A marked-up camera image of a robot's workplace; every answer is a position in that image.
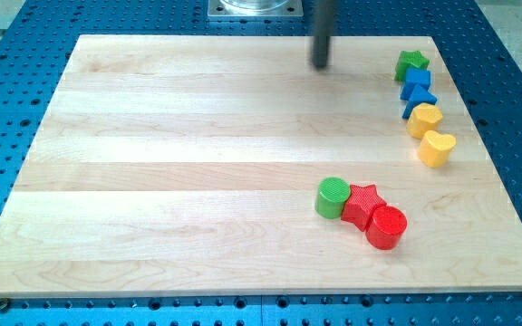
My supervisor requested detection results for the blue triangle block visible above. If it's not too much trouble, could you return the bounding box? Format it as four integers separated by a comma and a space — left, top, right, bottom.
402, 84, 438, 120

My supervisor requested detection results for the green star block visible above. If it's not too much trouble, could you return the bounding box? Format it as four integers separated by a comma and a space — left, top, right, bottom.
394, 51, 430, 82

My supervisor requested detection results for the red star block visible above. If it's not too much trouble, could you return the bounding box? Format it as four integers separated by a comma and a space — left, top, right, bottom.
341, 185, 387, 231

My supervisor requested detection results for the yellow heart block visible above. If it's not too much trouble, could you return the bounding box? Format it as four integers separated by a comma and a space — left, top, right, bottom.
417, 130, 457, 168

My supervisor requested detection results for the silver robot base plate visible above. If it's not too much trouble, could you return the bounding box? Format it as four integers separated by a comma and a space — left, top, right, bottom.
208, 0, 304, 18

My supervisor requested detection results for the light wooden board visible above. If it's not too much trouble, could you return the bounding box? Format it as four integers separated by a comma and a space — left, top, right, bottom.
0, 35, 522, 298

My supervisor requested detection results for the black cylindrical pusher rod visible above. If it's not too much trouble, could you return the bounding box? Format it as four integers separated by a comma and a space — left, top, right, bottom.
311, 0, 337, 70

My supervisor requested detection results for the green cylinder block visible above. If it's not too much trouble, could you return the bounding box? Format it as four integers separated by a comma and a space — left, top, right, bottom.
314, 177, 351, 219

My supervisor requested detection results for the yellow hexagon block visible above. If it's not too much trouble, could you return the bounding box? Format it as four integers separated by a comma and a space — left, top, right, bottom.
406, 103, 443, 139

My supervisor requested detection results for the blue cube block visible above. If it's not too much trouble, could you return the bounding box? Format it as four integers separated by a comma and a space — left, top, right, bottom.
400, 68, 431, 101

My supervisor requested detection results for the red cylinder block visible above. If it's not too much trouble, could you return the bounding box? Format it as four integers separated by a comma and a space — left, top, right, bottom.
366, 206, 408, 250

